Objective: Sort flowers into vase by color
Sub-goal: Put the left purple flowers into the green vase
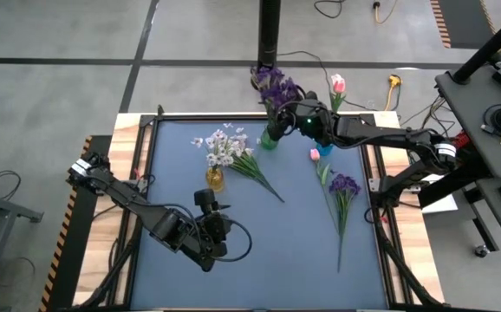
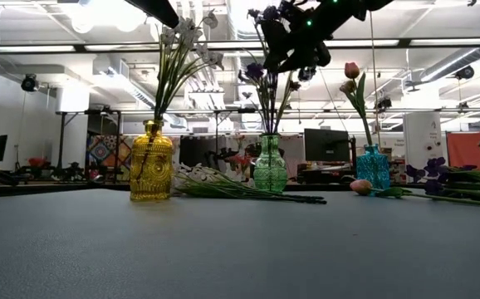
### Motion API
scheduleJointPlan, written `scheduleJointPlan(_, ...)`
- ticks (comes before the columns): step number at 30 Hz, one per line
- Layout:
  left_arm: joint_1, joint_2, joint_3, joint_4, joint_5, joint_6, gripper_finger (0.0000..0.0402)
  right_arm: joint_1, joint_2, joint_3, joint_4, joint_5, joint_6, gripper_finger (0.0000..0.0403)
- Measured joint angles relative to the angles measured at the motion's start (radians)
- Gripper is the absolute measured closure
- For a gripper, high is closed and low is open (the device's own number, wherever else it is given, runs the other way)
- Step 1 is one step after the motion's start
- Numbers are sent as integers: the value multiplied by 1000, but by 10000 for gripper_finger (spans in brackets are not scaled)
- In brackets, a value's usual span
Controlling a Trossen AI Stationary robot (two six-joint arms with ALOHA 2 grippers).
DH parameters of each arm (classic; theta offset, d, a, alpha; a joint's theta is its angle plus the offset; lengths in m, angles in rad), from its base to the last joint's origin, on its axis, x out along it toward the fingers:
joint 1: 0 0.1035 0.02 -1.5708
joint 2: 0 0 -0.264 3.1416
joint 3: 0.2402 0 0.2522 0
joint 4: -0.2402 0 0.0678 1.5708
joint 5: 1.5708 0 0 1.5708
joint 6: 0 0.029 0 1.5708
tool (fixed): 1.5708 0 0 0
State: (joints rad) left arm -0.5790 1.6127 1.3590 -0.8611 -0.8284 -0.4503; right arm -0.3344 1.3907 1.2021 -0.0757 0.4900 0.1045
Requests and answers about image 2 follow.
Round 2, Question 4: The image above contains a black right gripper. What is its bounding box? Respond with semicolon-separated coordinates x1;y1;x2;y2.
260;0;365;75

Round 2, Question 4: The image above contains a purple artificial flower bunch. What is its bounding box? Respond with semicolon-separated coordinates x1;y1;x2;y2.
238;6;303;136
404;156;480;207

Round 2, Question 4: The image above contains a white artificial flower bunch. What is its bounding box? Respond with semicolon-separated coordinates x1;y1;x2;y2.
172;162;328;205
135;8;225;184

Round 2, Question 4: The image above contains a green glass vase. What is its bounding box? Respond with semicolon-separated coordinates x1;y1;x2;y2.
252;132;289;194

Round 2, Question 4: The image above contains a blue glass vase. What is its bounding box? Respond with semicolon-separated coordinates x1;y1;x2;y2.
355;144;391;191

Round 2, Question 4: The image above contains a yellow glass vase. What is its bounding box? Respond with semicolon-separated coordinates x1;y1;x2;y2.
130;119;174;203

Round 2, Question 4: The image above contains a black computer monitor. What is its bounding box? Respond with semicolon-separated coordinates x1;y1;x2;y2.
303;128;351;164

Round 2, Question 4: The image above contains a black partition panel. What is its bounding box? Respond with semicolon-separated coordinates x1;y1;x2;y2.
179;135;227;169

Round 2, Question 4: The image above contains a colourful patterned quilt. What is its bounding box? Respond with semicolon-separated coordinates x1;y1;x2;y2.
86;135;133;169

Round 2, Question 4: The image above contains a white pillar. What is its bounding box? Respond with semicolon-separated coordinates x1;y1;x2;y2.
402;110;443;172

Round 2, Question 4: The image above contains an orange partition panel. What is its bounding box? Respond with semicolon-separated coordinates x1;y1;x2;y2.
446;130;480;169

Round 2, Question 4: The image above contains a thin hanging cable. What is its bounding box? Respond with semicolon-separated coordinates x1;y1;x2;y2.
367;10;381;146

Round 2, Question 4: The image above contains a black aluminium table frame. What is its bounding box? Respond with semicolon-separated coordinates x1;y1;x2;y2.
0;181;426;199

